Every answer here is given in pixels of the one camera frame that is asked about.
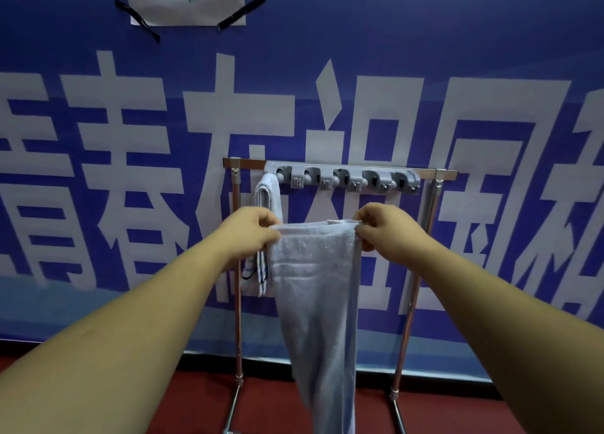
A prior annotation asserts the person's left hand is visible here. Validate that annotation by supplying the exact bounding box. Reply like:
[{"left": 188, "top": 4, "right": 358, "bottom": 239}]
[{"left": 212, "top": 206, "right": 282, "bottom": 272}]

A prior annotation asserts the person's right hand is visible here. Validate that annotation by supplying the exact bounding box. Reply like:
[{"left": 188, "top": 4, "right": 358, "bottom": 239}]
[{"left": 352, "top": 202, "right": 442, "bottom": 277}]

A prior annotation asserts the striped light blue towel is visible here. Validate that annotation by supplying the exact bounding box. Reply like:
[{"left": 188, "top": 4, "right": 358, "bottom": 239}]
[{"left": 239, "top": 172, "right": 285, "bottom": 298}]

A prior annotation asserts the metal towel rack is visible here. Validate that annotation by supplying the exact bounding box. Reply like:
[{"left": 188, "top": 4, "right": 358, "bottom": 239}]
[{"left": 222, "top": 157, "right": 459, "bottom": 434}]

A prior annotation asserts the plain light blue towel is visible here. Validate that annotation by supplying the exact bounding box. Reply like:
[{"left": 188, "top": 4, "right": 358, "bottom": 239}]
[{"left": 266, "top": 219, "right": 363, "bottom": 434}]

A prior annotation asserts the person's right forearm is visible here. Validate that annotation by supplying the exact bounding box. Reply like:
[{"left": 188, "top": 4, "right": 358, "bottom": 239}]
[{"left": 417, "top": 245, "right": 604, "bottom": 434}]

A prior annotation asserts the person's left forearm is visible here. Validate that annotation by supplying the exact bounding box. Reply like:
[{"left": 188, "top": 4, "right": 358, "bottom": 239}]
[{"left": 0, "top": 240, "right": 230, "bottom": 434}]

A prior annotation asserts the grey plastic clip strip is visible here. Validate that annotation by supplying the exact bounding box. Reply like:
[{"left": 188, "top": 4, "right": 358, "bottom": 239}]
[{"left": 264, "top": 161, "right": 422, "bottom": 195}]

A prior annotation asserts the blue banner with white characters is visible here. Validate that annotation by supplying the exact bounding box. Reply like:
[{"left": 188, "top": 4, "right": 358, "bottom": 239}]
[{"left": 0, "top": 0, "right": 604, "bottom": 382}]

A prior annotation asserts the black tape strip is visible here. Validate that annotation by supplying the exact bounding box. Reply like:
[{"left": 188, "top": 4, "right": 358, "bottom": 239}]
[
  {"left": 115, "top": 0, "right": 161, "bottom": 43},
  {"left": 216, "top": 0, "right": 267, "bottom": 31}
]

